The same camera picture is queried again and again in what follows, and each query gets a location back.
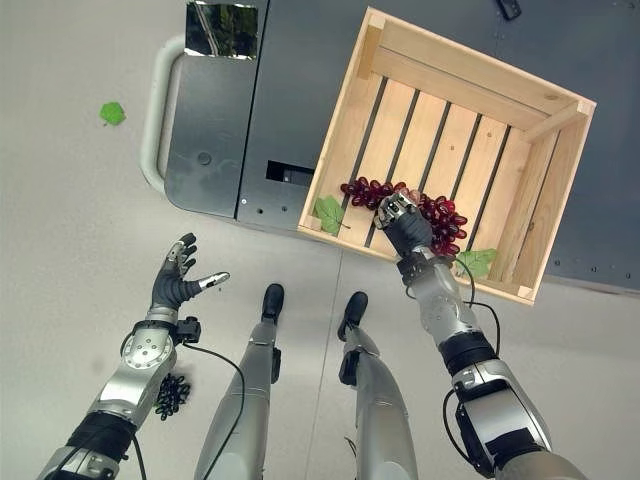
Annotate green grape leaf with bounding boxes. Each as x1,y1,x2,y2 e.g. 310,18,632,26
453,247,499,279
312,195,352,237
98,101,128,128

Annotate shiny reflective foil sheet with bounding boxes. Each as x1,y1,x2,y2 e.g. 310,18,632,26
184,0,260,63

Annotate robot left leg silver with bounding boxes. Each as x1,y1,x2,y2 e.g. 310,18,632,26
193,282,287,480

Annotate robot leg silver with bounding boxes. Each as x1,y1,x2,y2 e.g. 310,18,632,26
336,291,420,480
193,282,287,480

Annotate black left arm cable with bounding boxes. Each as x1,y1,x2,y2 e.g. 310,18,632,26
180,341,247,469

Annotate white cart handle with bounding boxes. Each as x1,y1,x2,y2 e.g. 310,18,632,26
139,34,187,194

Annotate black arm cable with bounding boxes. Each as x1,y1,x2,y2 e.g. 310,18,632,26
451,256,502,357
180,341,247,469

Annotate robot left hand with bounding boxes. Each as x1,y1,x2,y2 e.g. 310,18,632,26
149,232,232,314

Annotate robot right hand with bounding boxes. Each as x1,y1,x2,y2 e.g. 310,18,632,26
373,192,435,260

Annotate red grape bunch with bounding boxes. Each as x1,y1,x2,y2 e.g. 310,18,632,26
339,176,470,259

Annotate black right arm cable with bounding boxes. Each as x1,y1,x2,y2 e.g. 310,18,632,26
451,256,502,357

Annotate dark grey platform cart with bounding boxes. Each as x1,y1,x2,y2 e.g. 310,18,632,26
163,0,640,297

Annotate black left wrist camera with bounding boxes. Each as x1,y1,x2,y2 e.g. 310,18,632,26
173,315,203,346

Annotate black grape bunch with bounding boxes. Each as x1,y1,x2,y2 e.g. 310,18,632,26
153,372,194,422

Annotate robot right leg silver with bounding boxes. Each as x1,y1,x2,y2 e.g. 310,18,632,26
336,291,420,480

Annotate wooden slatted crate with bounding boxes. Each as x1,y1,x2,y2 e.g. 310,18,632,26
297,5,598,304

